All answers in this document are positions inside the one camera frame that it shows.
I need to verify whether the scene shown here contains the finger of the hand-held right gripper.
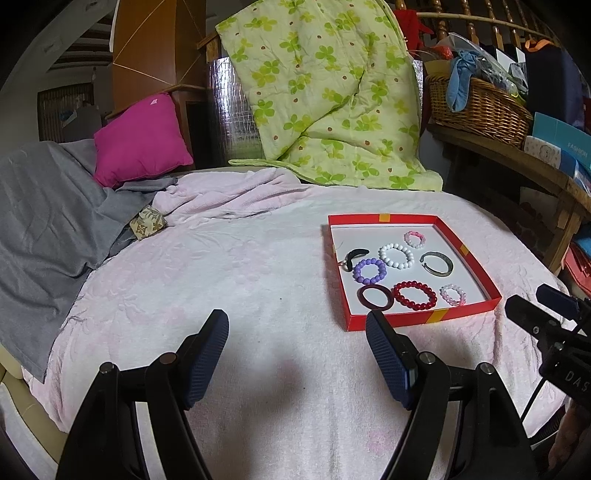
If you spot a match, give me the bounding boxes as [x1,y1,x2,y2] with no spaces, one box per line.
[504,295,561,344]
[536,284,580,324]

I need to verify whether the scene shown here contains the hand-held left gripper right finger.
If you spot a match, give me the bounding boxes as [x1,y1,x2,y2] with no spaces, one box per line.
[365,309,539,480]

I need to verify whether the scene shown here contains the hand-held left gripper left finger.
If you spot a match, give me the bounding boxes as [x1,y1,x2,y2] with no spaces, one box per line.
[55,308,230,480]

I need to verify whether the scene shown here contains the purple bead bracelet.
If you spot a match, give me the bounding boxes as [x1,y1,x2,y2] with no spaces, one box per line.
[353,257,387,284]

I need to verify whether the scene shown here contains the black curved bracelet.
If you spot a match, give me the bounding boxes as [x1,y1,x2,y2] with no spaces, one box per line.
[341,248,370,273]

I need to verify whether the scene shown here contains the red cardboard box tray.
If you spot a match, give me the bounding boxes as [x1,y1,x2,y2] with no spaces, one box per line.
[328,213,502,332]

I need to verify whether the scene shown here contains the person's right forearm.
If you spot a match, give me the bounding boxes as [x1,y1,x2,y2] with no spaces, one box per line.
[547,401,591,476]

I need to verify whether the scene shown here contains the red bag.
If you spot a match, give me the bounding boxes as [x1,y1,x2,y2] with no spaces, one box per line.
[566,242,591,296]

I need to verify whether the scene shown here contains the dark maroon bangle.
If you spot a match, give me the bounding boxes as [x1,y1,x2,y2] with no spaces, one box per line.
[358,284,395,311]

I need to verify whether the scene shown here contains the silver open bangle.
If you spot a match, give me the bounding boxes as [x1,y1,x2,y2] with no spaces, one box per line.
[419,250,454,278]

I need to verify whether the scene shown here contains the pale pink blanket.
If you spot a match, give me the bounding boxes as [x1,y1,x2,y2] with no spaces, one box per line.
[23,168,568,480]

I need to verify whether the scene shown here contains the white patterned box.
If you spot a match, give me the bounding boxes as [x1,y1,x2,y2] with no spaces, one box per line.
[524,136,561,167]

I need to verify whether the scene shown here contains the small patterned cushion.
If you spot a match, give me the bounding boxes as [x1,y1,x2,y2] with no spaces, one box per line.
[128,206,168,241]

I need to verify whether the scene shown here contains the wooden shelf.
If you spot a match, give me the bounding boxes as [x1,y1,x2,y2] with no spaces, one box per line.
[425,122,591,278]

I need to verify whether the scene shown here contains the blue cardboard box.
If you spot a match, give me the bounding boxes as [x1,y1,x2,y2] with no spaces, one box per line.
[531,112,591,181]

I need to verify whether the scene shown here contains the cream mattress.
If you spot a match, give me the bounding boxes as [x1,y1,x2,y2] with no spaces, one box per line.
[0,344,70,444]

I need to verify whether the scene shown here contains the wicker basket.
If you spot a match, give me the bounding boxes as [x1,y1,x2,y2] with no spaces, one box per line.
[425,74,534,148]

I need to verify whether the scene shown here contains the grey blanket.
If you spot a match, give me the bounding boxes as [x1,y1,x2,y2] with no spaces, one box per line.
[0,138,178,384]

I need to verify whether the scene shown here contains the dark navy bag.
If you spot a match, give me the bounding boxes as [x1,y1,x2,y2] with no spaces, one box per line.
[524,39,585,125]

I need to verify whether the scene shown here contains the clear plastic bags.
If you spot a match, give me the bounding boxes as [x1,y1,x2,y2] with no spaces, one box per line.
[471,55,529,97]

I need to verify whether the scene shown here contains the magenta pillow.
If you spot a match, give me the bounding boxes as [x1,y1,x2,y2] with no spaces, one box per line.
[93,93,195,189]

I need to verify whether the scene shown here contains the blue cloth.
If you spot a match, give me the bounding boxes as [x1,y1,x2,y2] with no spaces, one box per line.
[445,50,485,114]

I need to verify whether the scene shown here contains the silver foil insulation sheet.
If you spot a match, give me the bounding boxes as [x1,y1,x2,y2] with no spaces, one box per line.
[205,58,266,164]

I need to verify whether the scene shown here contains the wooden railing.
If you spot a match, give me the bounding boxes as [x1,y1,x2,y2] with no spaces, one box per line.
[392,0,559,51]

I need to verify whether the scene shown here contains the green floral quilt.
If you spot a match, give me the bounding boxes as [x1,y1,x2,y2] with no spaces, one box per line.
[216,0,444,192]

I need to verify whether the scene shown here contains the red cloth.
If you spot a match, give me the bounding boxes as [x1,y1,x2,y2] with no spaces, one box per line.
[392,8,435,51]

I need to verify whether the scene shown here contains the orange wooden board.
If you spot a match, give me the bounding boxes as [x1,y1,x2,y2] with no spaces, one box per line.
[112,0,221,116]

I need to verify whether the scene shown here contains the black cable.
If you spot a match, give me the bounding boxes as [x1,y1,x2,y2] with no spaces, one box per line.
[519,378,555,428]

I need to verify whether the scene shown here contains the red bead bracelet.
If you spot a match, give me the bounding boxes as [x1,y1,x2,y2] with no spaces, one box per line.
[392,280,437,312]

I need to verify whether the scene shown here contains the pink white bead bracelet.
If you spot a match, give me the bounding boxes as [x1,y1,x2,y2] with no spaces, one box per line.
[440,284,467,308]

